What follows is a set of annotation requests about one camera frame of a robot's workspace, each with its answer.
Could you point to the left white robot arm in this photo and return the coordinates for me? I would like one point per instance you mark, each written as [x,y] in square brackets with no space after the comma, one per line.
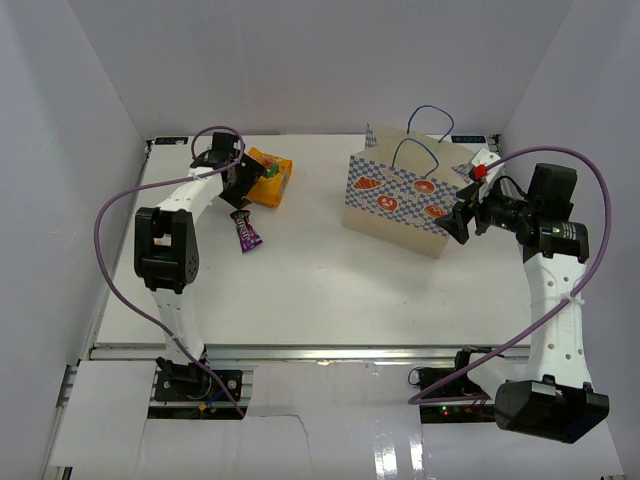
[166,255]

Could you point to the orange mango gummy bag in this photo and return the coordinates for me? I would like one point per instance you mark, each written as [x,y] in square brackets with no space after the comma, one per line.
[270,188]

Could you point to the white front cover sheet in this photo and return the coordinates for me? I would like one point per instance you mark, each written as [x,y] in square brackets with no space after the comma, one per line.
[304,421]

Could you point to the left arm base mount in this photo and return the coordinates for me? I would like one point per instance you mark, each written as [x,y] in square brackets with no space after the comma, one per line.
[202,389]

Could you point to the purple m&m's packet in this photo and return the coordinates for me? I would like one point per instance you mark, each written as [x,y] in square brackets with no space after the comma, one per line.
[249,239]

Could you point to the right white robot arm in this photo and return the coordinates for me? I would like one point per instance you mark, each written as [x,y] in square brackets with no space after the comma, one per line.
[553,398]

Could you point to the black xdof label sticker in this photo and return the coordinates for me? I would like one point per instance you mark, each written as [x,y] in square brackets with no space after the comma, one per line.
[468,139]

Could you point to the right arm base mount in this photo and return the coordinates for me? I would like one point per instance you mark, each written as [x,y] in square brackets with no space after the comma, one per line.
[459,400]

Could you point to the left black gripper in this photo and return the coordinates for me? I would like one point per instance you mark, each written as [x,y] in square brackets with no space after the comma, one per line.
[251,171]

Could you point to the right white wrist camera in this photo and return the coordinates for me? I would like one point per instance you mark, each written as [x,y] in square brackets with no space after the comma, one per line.
[482,170]

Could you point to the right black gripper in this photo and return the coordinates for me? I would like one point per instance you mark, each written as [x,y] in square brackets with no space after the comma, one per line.
[470,193]

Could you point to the blue checkered paper bag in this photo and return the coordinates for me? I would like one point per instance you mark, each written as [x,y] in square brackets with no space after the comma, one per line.
[401,182]

